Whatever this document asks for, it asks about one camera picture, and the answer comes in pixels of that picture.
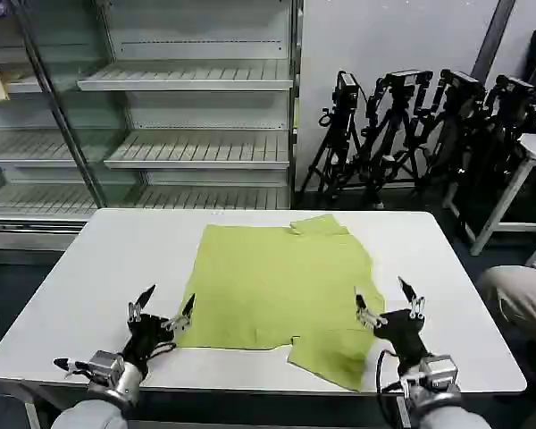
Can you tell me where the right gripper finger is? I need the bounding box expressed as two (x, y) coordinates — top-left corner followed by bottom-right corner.
(354, 292), (386, 330)
(397, 275), (427, 320)

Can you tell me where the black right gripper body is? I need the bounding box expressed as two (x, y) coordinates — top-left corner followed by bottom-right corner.
(373, 307), (431, 373)

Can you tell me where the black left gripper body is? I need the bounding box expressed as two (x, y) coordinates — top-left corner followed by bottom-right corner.
(121, 314), (177, 373)

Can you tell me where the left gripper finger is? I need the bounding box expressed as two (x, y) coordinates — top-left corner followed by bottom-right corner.
(127, 283), (157, 324)
(161, 292), (197, 332)

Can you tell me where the green shirt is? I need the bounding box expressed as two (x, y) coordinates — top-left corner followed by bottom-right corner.
(174, 213), (386, 393)

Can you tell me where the person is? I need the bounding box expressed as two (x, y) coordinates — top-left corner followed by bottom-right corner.
(476, 265), (536, 349)

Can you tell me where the white empty display shelf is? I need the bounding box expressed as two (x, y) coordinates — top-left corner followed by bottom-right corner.
(0, 0), (306, 265)

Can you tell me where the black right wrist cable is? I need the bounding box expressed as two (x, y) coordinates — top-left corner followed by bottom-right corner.
(373, 348), (406, 429)

